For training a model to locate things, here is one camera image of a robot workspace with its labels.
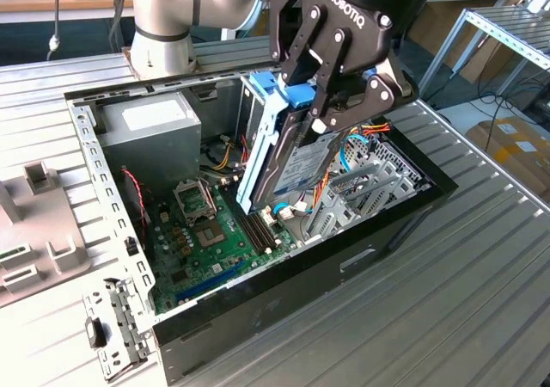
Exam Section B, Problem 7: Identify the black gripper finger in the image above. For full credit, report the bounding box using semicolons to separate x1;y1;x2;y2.
268;0;328;86
306;28;421;134

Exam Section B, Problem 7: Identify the hard disk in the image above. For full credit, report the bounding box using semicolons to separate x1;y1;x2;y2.
235;81;345;215

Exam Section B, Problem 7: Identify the metal disk bay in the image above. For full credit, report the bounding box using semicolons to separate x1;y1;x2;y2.
300;145;433;245

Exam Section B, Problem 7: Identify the blue drive cage latch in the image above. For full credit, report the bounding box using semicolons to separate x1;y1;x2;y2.
248;71;280;98

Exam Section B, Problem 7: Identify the metal drive cage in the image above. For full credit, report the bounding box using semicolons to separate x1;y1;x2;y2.
235;71;283;164

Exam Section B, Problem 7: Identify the large cardboard box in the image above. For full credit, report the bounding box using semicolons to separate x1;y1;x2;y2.
429;0;532;85

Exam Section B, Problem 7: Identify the metal slat shelf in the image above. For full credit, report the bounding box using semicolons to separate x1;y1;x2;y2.
414;6;550;104

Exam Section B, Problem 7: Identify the black RAM slot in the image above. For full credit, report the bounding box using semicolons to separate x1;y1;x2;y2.
251;212;276;251
225;181;272;255
256;212;281;249
220;181;266;258

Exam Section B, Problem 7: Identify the socket locking lever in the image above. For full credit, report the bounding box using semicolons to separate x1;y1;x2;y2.
200;181;217;216

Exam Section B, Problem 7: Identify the metal socket cover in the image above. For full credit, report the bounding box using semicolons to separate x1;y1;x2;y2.
173;179;216;221

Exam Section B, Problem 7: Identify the grey power supply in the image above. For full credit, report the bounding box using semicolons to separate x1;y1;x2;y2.
99;92;203;194

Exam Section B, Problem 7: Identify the CPU socket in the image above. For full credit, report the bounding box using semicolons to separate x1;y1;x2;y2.
191;218;227;250

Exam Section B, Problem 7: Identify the labelled cardboard box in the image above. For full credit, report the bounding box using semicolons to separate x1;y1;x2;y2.
466;118;550;199

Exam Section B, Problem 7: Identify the black PC case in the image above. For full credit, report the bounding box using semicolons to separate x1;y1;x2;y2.
64;54;459;386

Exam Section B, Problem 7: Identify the green motherboard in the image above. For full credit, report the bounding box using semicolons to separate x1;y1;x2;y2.
148;175;302;315

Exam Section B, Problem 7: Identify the black case fan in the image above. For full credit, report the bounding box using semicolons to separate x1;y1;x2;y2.
119;167;151;250

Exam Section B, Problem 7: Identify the blue expansion slot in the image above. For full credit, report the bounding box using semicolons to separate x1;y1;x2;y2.
178;260;246;302

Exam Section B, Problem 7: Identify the grey parts rack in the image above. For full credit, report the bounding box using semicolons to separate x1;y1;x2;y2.
0;161;94;309

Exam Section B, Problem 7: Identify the long light blue wire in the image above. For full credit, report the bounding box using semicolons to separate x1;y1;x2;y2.
338;132;371;176

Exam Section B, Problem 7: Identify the red orange wire bundle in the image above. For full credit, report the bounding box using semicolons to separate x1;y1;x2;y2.
238;133;253;167

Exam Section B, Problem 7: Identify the yellow black wire bundle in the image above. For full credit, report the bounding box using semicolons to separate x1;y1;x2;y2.
205;139;236;172

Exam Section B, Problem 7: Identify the short light blue wire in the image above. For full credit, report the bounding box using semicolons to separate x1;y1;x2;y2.
272;200;311;224

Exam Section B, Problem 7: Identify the red black twisted wire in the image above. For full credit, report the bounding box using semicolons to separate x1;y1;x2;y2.
120;167;152;229

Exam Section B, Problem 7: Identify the black camera cable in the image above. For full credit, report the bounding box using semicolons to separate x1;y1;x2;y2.
45;0;130;61

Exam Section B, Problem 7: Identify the black rear latch handle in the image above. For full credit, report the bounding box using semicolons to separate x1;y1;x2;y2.
85;316;108;349

